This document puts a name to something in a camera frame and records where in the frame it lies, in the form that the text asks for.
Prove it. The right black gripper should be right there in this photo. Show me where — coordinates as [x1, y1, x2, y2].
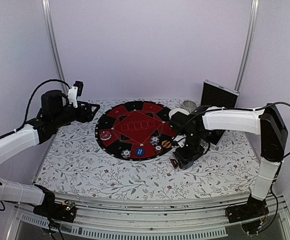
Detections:
[174, 131, 204, 169]

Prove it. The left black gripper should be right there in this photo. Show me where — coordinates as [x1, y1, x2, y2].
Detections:
[53, 101, 100, 128]

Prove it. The orange big blind button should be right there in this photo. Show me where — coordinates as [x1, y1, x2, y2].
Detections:
[161, 140, 172, 149]

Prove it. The red hundred poker chip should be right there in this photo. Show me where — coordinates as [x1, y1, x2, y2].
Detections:
[154, 145, 163, 154]

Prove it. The clear red dealer button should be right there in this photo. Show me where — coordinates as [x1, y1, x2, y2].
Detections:
[99, 130, 112, 141]

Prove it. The blue small blind button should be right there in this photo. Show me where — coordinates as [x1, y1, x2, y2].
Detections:
[134, 148, 146, 157]

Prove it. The blue ten poker chip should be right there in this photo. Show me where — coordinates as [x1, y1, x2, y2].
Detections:
[121, 149, 131, 159]

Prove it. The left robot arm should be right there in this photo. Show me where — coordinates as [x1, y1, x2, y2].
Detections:
[0, 86, 100, 217]

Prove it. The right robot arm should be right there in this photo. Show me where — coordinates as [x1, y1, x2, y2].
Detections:
[169, 104, 288, 218]

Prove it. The black triangular all-in marker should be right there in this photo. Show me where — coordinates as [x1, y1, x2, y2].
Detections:
[170, 158, 179, 169]

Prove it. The white ceramic bowl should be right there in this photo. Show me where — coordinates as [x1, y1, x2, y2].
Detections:
[168, 108, 187, 119]

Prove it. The round red black poker mat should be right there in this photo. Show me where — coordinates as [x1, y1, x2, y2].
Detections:
[95, 100, 177, 161]

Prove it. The grey striped ceramic mug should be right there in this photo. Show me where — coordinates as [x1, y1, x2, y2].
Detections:
[181, 100, 197, 112]

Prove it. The aluminium poker chip case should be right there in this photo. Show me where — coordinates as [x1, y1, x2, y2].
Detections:
[200, 79, 239, 149]

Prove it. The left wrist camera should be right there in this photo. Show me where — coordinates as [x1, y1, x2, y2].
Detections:
[67, 81, 84, 108]

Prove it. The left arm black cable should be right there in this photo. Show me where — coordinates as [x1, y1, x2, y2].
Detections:
[0, 78, 72, 148]

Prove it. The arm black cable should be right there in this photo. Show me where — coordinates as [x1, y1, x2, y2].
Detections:
[0, 78, 72, 148]
[174, 101, 290, 158]

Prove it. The aluminium front rail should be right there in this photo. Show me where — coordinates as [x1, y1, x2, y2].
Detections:
[6, 193, 290, 240]

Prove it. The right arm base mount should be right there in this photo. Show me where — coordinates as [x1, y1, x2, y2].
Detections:
[225, 192, 279, 236]

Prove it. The left aluminium frame post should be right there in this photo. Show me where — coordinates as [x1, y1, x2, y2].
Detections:
[41, 0, 65, 81]

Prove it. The aluminium frame post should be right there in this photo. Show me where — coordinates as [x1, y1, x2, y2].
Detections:
[235, 0, 260, 92]
[41, 0, 65, 81]

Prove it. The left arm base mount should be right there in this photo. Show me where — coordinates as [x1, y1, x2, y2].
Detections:
[33, 184, 77, 223]

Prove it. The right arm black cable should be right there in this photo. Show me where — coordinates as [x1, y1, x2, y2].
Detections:
[174, 101, 290, 158]

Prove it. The right aluminium frame post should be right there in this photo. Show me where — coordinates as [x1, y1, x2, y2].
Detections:
[235, 0, 260, 92]

